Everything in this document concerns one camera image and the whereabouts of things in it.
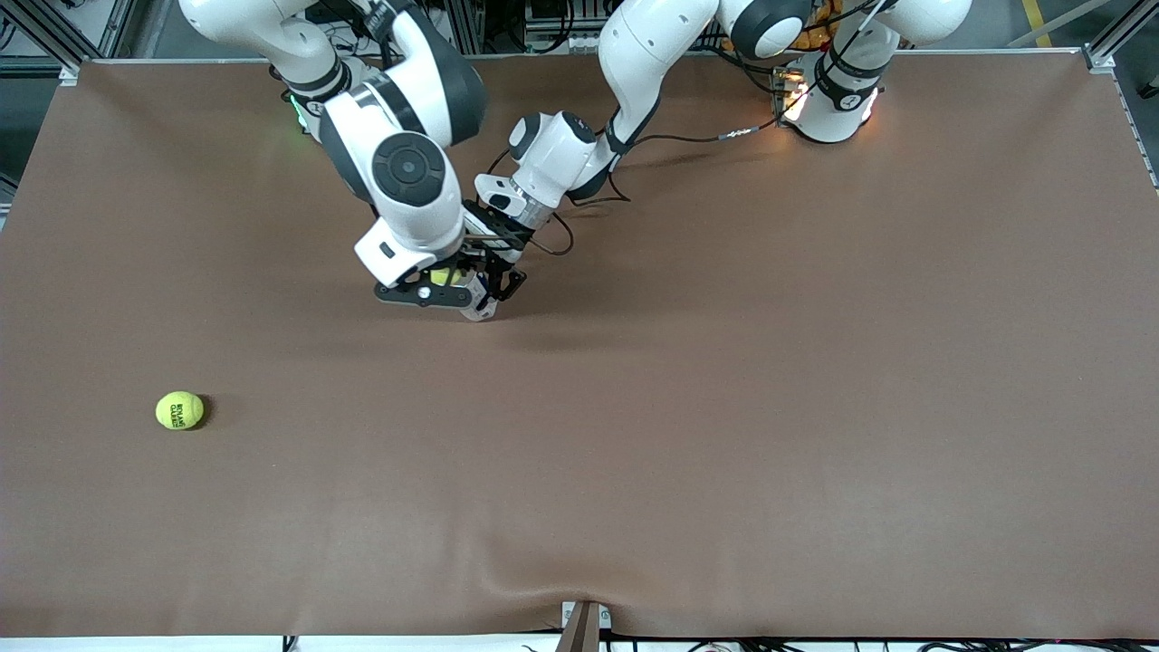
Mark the yellow tennis ball black print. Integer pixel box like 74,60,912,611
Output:
155,390,206,432

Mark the orange net bag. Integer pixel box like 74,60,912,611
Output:
795,0,836,48

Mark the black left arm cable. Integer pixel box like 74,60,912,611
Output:
489,120,790,257

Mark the clear tennis ball can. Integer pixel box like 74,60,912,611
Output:
457,270,501,323

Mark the brown table mat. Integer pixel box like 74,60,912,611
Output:
0,50,1159,639

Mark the aluminium frame profile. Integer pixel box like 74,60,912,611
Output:
1085,0,1159,66
0,0,137,75

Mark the wooden post with metal bracket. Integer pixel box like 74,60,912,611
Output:
557,599,613,652

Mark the white power strip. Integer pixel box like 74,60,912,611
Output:
525,32,603,53

